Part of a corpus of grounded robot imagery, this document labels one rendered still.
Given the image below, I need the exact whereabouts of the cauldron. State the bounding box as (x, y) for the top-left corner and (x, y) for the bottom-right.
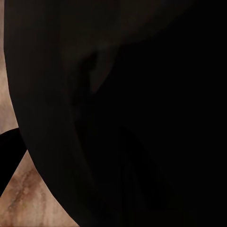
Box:
(4, 0), (227, 227)

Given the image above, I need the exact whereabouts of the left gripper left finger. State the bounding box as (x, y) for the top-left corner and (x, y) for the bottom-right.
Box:
(0, 128), (27, 197)

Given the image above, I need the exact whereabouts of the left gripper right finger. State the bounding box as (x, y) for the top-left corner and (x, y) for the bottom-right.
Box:
(119, 126), (199, 227)

